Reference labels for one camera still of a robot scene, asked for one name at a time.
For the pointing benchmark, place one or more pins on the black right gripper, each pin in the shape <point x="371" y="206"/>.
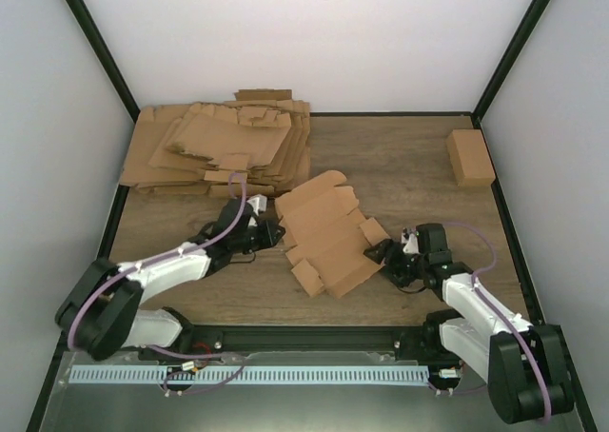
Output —
<point x="386" y="246"/>

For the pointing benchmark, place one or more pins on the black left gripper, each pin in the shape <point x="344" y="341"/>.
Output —
<point x="269" y="240"/>

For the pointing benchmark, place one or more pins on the brown cardboard box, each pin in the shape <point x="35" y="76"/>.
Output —
<point x="326" y="235"/>
<point x="469" y="158"/>

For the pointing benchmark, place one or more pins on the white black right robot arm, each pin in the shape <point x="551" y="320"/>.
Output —
<point x="522" y="364"/>

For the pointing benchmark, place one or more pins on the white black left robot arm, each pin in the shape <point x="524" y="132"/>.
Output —
<point x="103" y="315"/>

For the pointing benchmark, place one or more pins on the folded brown cardboard box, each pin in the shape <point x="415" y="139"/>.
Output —
<point x="469" y="158"/>

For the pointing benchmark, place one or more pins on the stack of flat cardboard blanks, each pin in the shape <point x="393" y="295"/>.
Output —
<point x="262" y="135"/>

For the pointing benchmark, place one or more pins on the light blue slotted strip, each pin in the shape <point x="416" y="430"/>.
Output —
<point x="253" y="375"/>

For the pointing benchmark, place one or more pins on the clear acrylic front plate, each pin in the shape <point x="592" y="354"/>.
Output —
<point x="227" y="406"/>

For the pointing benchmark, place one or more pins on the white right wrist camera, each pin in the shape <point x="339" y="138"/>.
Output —
<point x="409" y="240"/>

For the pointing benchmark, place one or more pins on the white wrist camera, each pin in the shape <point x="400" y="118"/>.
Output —
<point x="258" y="203"/>
<point x="409" y="240"/>

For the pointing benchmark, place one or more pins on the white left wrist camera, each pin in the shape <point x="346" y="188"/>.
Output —
<point x="258" y="203"/>

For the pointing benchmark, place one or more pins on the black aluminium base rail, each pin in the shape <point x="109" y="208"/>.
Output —
<point x="406" y="343"/>

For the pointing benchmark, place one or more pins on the black right corner frame post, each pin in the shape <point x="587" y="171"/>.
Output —
<point x="523" y="32"/>

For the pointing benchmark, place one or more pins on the black corner frame post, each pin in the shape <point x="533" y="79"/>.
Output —
<point x="96" y="41"/>
<point x="523" y="32"/>

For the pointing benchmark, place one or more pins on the black left corner frame post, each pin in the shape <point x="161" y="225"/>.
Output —
<point x="96" y="41"/>

